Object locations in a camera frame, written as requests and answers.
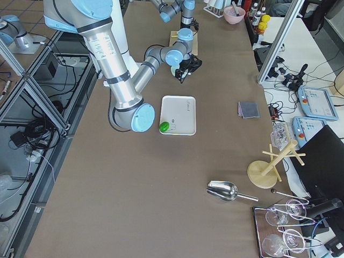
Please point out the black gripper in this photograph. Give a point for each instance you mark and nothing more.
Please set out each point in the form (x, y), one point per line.
(185, 66)

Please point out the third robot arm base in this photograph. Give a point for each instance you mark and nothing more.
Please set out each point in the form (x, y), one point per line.
(16, 37)

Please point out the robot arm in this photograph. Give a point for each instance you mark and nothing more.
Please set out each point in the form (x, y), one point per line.
(100, 23)
(185, 8)

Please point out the light green bowl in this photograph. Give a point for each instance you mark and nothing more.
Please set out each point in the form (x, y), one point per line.
(177, 72)

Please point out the pink bowl with ice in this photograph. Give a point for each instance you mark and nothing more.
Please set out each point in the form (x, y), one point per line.
(231, 16)

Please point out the wooden cutting board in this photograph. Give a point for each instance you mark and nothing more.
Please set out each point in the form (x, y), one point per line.
(194, 44)

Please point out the white serving tray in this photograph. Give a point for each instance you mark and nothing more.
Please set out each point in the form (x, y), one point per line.
(180, 112)

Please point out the green lime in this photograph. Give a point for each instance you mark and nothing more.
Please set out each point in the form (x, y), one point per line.
(164, 126)

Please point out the grey folded cloth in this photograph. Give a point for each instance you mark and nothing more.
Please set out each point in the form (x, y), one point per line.
(248, 110)

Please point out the metal muddler stick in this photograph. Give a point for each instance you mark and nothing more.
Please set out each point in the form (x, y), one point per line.
(235, 9)

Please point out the clear plastic container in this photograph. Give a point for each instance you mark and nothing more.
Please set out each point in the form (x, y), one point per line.
(281, 135)

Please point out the metal ice scoop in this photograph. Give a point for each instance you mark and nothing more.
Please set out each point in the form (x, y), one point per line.
(226, 191)

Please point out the wooden mug tree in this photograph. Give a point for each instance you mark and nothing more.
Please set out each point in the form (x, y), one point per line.
(265, 175)

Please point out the lower teach pendant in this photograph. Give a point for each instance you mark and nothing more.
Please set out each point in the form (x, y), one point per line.
(305, 128)

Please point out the teach pendant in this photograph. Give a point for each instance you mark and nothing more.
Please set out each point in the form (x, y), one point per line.
(305, 128)
(317, 103)

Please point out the upper teach pendant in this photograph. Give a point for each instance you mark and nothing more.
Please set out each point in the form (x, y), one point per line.
(317, 103)

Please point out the wine glass rack tray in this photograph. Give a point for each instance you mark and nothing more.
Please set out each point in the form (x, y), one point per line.
(279, 231)

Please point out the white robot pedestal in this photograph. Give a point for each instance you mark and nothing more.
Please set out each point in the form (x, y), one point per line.
(126, 53)

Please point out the aluminium frame post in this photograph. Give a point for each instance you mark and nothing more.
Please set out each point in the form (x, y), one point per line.
(280, 36)

